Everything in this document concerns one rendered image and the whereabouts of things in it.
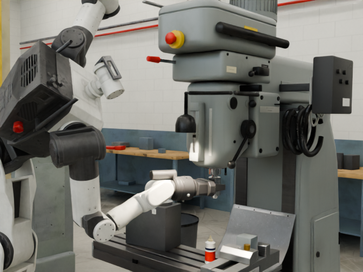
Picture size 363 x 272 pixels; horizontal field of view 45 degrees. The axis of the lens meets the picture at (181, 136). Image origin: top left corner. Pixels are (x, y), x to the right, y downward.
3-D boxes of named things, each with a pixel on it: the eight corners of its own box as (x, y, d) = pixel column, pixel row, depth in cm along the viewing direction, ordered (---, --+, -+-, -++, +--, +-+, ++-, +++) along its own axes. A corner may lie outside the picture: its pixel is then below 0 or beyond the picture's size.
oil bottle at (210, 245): (210, 265, 169) (211, 237, 169) (202, 263, 172) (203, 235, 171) (217, 263, 172) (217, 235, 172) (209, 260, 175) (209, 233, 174)
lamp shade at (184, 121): (172, 132, 148) (172, 114, 148) (179, 131, 155) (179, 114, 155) (192, 133, 146) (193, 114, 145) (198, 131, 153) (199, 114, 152)
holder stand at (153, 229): (165, 252, 185) (165, 204, 184) (125, 243, 197) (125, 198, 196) (181, 245, 195) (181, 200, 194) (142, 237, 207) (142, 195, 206)
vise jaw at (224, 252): (249, 265, 149) (249, 253, 149) (219, 257, 157) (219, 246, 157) (258, 260, 154) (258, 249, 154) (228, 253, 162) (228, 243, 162)
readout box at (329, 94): (335, 114, 157) (336, 54, 156) (310, 113, 163) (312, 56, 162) (355, 114, 172) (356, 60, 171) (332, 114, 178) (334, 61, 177)
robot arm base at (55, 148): (57, 179, 130) (56, 149, 124) (46, 154, 139) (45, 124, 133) (105, 170, 138) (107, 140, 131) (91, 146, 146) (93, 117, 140)
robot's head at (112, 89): (97, 102, 143) (118, 88, 140) (83, 76, 144) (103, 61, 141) (108, 103, 149) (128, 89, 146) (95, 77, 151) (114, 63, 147)
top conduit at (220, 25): (223, 32, 140) (223, 20, 140) (213, 33, 143) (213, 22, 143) (289, 48, 174) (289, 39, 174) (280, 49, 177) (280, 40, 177)
